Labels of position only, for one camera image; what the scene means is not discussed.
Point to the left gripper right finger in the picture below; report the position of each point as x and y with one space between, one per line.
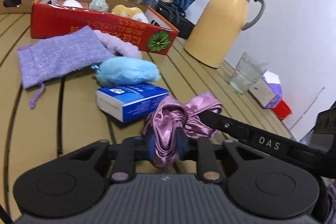
204 153

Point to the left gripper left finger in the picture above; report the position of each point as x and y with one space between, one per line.
126 154

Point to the blue tissue pack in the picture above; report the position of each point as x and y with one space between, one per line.
129 102

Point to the pink satin scrunchie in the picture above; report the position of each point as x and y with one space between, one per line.
170 115

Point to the pale green soft toy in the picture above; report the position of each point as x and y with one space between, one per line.
99 5

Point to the white round soft object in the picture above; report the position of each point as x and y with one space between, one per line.
72 3

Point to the red small container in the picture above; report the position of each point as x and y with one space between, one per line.
282 110

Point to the light blue plush toy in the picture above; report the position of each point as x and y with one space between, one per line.
125 71

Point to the purple white tissue box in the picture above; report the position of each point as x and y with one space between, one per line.
267 91

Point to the clear glass cup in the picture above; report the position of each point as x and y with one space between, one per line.
247 72

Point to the purple fluffy headband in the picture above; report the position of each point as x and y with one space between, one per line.
117 46

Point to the yellow thermos jug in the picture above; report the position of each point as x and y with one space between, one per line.
217 29

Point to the yellow white plush toy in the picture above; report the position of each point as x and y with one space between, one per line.
134 13

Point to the black backpack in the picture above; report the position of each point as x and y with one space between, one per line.
176 18

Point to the red orange cardboard box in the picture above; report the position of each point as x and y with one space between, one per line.
49 18

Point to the purple woven drawstring pouch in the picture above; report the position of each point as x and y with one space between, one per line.
58 56

